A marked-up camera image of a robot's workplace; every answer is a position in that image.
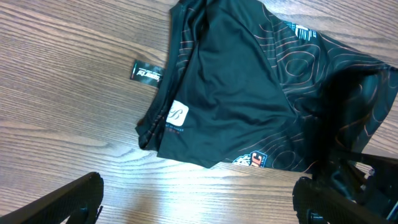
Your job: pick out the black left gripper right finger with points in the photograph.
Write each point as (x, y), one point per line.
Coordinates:
(315, 203)

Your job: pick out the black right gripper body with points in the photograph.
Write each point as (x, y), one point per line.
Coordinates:
(368, 180)

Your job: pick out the black patterned sports jersey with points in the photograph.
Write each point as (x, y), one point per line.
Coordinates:
(243, 86)

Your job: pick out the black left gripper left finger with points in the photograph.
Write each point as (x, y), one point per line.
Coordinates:
(77, 202)

